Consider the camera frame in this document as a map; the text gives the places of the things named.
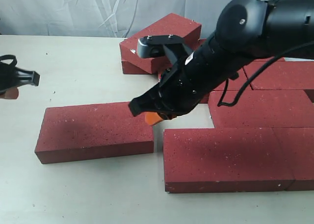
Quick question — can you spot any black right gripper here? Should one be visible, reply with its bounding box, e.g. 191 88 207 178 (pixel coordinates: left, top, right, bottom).
129 50 216 125

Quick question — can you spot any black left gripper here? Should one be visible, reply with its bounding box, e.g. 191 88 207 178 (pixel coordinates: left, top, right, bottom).
0 54 40 100

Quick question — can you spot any red brick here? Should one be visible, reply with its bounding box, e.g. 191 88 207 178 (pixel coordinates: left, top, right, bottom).
273 127 314 191
121 59 150 75
196 39 287 63
250 61 314 101
208 90 314 128
119 13 202 75
163 128 295 193
34 102 154 164

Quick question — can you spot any red brick under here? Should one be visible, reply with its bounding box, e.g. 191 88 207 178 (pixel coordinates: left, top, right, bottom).
157 68 253 104

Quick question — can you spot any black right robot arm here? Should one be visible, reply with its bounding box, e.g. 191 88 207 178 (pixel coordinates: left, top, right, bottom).
128 0 314 125

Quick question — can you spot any pale backdrop curtain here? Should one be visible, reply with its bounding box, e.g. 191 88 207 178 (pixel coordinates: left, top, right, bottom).
0 0 231 38

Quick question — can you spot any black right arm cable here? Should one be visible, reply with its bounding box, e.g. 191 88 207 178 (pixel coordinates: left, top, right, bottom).
217 41 314 107

